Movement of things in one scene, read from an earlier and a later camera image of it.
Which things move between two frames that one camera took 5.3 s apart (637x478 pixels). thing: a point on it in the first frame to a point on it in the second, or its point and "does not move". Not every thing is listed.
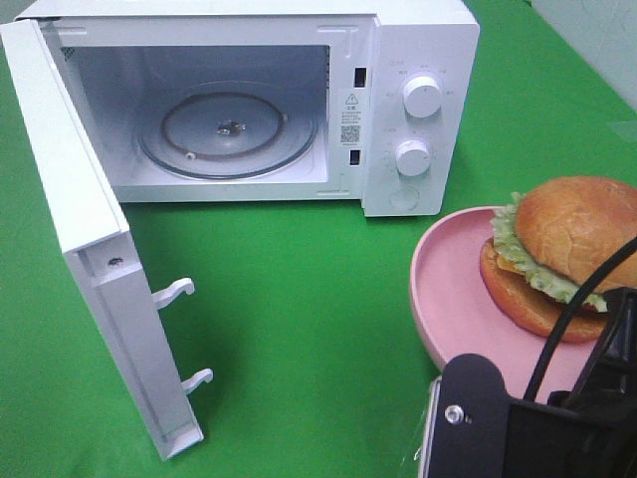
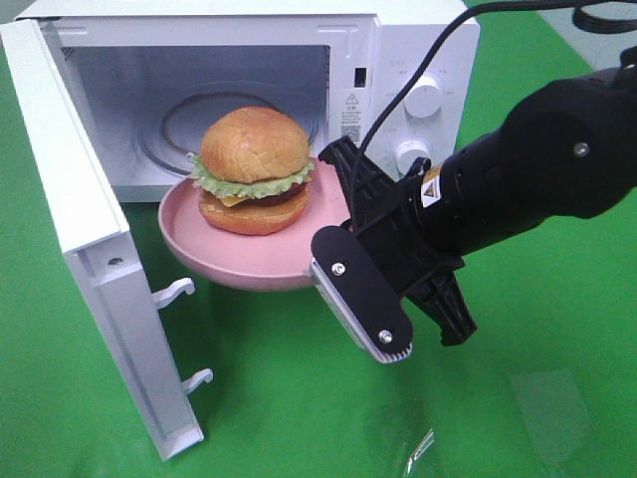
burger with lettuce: x=549 y=235 to x=253 y=171
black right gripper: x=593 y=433 to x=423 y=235
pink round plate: x=458 y=316 to x=280 y=260
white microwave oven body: x=372 y=103 does not move
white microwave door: x=98 y=245 does not move
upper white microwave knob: x=422 y=97 does not move
